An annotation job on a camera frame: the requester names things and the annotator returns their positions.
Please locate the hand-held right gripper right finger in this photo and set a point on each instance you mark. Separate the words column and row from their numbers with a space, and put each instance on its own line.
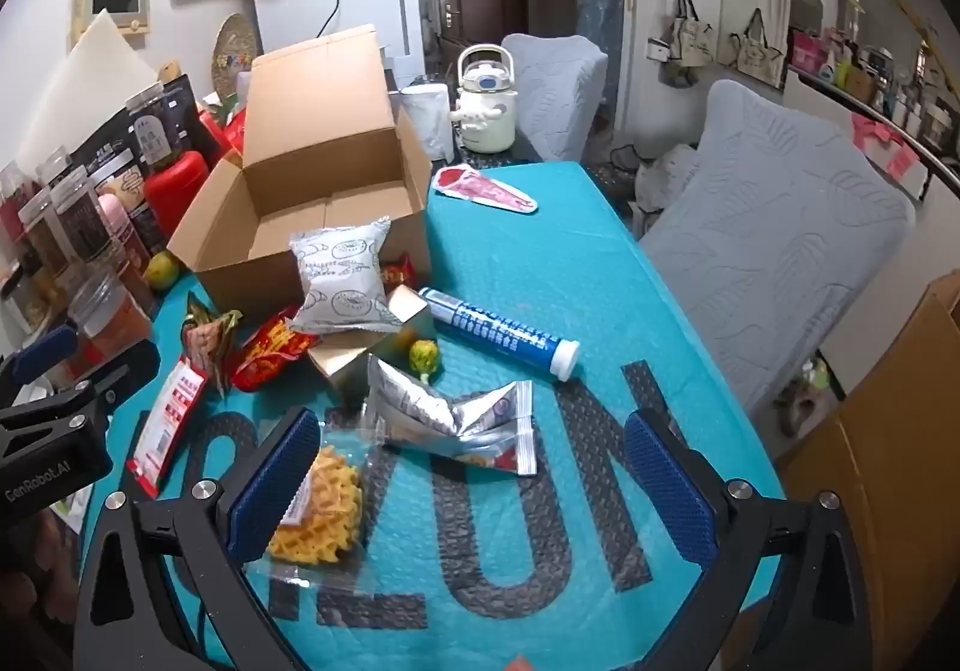
column 667, row 498

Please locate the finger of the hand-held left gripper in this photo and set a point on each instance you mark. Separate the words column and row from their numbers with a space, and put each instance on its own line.
column 112, row 375
column 45, row 350

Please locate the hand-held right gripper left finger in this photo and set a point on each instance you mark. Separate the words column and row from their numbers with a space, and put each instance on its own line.
column 274, row 491

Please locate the clear waffle snack packet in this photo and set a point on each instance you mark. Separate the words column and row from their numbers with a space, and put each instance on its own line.
column 322, row 506

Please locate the green red snack packet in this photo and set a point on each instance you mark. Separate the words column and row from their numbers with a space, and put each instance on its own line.
column 206, row 337

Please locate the red chips packet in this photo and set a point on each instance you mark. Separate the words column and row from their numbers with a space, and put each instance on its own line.
column 270, row 356

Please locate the small gold box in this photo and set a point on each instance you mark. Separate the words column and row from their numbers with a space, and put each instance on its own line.
column 345, row 363

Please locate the silver snack packet red end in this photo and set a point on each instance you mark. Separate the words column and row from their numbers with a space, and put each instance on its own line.
column 495, row 420

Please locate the yellow green lollipop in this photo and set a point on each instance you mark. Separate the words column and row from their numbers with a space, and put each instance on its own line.
column 424, row 356

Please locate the white bread-print snack packet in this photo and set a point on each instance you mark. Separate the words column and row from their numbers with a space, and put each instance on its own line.
column 341, row 281

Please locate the blue white tube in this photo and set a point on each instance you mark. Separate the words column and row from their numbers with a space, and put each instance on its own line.
column 495, row 330

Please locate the red gold snack packet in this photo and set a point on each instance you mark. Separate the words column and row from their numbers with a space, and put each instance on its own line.
column 397, row 272

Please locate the brown cardboard box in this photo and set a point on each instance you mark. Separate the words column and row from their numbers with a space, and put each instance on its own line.
column 315, row 116

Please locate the wide jar brown contents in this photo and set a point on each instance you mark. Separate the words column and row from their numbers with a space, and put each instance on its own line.
column 105, row 326

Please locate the green fruit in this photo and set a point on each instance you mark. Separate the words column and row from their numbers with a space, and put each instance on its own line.
column 161, row 272

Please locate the clear jar brown contents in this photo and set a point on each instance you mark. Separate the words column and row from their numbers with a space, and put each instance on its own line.
column 45, row 236

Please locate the clear jar dark contents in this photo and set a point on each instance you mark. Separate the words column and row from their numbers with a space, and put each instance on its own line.
column 82, row 221

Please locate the pink bottle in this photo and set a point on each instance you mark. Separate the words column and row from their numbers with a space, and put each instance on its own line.
column 120, row 221

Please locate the clear jar red contents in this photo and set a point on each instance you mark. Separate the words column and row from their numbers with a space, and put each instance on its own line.
column 15, row 198

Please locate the red plastic container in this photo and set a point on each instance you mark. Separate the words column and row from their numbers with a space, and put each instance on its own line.
column 176, row 187

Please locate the teal printed mat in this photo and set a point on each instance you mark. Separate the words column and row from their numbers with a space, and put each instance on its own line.
column 600, row 311

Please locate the large brown carton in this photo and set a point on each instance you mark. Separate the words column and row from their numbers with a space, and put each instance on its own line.
column 885, row 491

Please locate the clear jar white label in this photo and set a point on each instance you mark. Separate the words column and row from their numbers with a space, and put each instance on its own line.
column 154, row 131

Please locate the white foam board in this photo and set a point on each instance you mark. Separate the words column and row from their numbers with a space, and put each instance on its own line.
column 90, row 86

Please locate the red plastic bag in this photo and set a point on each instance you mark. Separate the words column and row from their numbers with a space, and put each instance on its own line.
column 229, row 131

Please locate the large grey covered chair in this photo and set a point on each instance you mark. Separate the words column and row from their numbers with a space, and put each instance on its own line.
column 772, row 213

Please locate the white floor bag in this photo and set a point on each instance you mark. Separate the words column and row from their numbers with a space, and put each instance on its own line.
column 667, row 176

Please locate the woven round tray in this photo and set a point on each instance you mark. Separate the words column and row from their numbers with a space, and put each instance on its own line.
column 232, row 52

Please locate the red white triangular packet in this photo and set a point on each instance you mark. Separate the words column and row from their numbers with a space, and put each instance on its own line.
column 480, row 187

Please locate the white paper roll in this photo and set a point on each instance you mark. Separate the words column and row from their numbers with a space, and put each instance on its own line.
column 431, row 116

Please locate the pink cloth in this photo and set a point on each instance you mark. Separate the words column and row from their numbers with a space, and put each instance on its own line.
column 889, row 149

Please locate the small grey covered chair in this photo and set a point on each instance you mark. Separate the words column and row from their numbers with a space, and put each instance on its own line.
column 555, row 93

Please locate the cream thermos kettle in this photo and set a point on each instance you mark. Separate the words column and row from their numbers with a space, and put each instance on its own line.
column 487, row 116

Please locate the white refrigerator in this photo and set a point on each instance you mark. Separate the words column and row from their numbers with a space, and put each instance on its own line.
column 375, row 3

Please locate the hanging tote bag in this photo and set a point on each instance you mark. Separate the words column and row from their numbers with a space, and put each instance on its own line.
column 690, row 41

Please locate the row of shelf bottles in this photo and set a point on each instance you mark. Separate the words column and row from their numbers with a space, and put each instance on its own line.
column 877, row 78

